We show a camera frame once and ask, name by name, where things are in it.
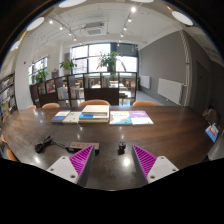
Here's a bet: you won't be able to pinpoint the side window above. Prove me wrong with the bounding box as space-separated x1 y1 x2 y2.
27 56 49 85

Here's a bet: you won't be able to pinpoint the small white radiator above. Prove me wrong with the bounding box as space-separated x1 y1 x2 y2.
138 74 151 90

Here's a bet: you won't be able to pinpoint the ceiling air conditioner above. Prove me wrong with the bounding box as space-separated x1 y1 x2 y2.
82 21 108 37

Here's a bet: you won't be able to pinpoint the thin white book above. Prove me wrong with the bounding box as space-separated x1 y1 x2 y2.
61 110 83 125

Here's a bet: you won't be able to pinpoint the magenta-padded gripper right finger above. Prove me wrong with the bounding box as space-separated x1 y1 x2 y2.
131 144 180 186

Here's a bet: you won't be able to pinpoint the bushy potted plant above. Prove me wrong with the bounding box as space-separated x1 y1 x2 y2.
32 67 50 85

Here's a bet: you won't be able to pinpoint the dark open shelf unit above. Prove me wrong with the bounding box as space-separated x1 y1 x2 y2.
28 71 138 108

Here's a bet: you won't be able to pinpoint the wall bookshelf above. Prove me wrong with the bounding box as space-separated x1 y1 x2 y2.
0 71 18 118

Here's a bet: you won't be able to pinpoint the dark grey door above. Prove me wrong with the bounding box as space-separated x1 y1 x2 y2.
193 60 211 115

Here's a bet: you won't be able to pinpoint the round white ceiling lamps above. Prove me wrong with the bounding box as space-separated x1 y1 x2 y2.
9 0 195 52

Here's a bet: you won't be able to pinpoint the blue upright booklet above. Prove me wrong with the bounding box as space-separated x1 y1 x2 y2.
204 123 220 143

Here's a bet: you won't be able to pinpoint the large white radiator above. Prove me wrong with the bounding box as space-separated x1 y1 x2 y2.
157 77 186 106

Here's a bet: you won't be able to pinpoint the blue cover book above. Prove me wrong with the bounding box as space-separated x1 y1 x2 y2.
50 109 72 125

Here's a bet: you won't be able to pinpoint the large leafy potted plant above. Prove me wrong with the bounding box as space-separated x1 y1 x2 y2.
96 51 121 74

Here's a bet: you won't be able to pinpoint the small potted plant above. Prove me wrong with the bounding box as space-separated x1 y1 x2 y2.
58 58 78 76

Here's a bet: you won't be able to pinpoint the large paned window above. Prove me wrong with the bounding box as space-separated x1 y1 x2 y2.
70 42 139 75

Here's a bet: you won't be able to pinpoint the white vertical pipe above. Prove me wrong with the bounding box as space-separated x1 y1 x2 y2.
179 30 193 107

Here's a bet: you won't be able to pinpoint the large white book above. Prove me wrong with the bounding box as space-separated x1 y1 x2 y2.
81 104 111 118

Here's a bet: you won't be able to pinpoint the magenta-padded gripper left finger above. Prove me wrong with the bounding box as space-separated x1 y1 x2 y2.
45 144 96 188

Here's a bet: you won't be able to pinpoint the dark power strip, beige top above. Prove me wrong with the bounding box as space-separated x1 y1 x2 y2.
65 141 101 155

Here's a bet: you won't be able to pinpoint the brown chair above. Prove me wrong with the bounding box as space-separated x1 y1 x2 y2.
202 108 220 125

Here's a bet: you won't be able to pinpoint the small black charger block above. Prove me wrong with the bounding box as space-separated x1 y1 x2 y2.
116 141 127 156

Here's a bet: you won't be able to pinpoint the purple and white book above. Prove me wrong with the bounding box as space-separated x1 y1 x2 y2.
128 109 155 127

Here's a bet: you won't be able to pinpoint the ceiling spotlights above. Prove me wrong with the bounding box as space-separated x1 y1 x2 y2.
48 6 138 43

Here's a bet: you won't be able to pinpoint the orange chair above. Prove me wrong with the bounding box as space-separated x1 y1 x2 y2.
5 147 20 164

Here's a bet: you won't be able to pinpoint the thick cream book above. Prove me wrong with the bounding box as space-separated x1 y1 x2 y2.
77 118 110 125

